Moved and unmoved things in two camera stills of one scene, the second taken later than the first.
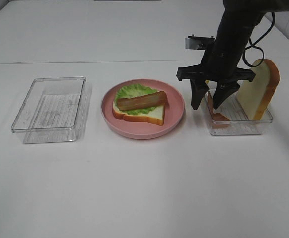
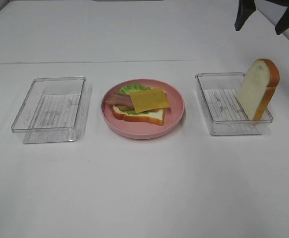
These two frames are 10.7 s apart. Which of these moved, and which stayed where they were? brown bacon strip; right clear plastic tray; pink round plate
Moved: brown bacon strip
Stayed: right clear plastic tray; pink round plate
